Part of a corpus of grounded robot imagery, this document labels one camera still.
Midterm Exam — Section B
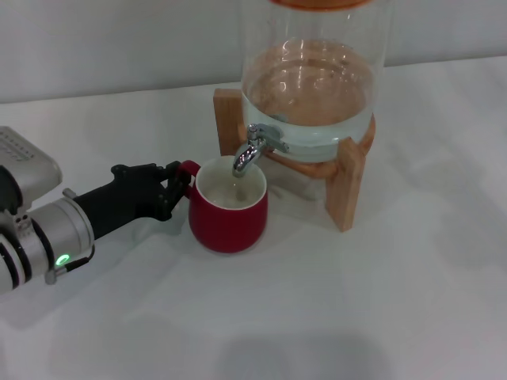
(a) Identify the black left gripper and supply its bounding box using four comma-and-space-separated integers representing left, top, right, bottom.
73, 160, 195, 241

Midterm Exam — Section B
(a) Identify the red ceramic cup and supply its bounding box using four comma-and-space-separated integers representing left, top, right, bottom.
177, 156, 269, 254

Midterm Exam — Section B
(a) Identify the chrome faucet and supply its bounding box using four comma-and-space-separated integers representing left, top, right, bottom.
231, 123, 291, 178

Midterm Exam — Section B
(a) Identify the glass water dispenser jar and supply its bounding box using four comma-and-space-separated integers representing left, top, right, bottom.
239, 0, 387, 164

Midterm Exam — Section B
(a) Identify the wooden dispenser stand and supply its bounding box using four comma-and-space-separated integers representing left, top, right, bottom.
212, 87, 375, 233

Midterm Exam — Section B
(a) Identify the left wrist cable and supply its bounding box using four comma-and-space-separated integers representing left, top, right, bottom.
45, 253, 94, 284

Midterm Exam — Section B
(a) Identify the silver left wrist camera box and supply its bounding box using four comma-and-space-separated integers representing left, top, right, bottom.
0, 126, 63, 207

